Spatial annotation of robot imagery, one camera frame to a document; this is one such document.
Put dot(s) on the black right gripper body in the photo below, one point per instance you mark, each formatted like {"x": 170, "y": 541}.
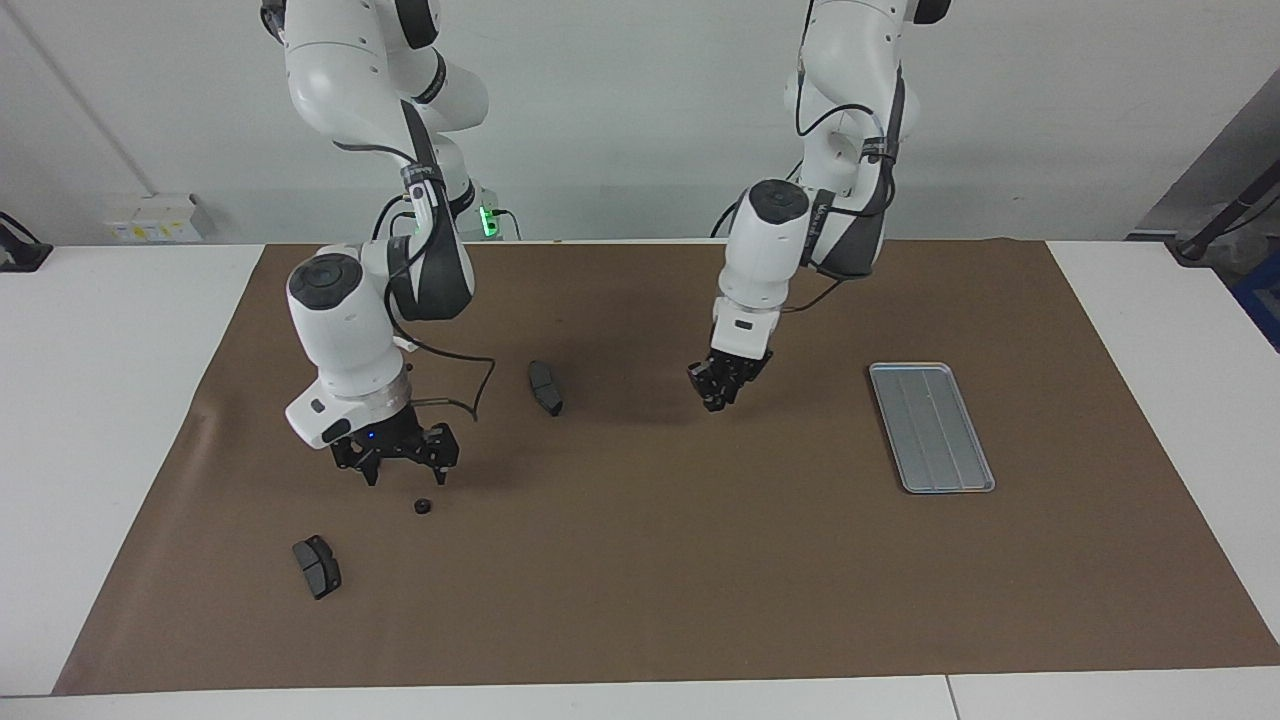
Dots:
{"x": 395, "y": 440}

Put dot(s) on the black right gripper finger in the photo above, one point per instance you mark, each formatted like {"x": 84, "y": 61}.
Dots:
{"x": 440, "y": 471}
{"x": 371, "y": 472}

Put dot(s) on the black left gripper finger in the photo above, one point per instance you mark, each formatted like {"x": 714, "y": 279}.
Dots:
{"x": 706, "y": 385}
{"x": 736, "y": 390}

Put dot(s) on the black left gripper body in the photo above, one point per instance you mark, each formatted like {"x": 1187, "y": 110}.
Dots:
{"x": 738, "y": 365}

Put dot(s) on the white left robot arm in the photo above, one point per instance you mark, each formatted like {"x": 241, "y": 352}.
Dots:
{"x": 770, "y": 250}

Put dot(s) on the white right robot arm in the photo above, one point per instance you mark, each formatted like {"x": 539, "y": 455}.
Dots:
{"x": 345, "y": 330}

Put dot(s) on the silver metal ribbed tray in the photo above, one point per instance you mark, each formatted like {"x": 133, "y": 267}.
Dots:
{"x": 930, "y": 430}

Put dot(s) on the grey brake pad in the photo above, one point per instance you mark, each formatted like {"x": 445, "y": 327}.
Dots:
{"x": 545, "y": 385}
{"x": 318, "y": 570}

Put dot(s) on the brown paper table mat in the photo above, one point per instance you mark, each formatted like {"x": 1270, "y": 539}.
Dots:
{"x": 700, "y": 560}

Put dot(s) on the black stand pole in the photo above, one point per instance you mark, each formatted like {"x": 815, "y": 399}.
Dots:
{"x": 1215, "y": 228}

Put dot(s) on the blue crate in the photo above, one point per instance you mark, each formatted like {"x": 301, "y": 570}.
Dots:
{"x": 1262, "y": 300}

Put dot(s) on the grey metal panel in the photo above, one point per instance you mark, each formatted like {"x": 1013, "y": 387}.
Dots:
{"x": 1230, "y": 150}

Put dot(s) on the white wall socket box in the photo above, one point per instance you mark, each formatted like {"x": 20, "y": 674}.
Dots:
{"x": 155, "y": 220}

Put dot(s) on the black clamp mount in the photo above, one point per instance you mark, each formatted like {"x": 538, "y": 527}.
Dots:
{"x": 25, "y": 255}

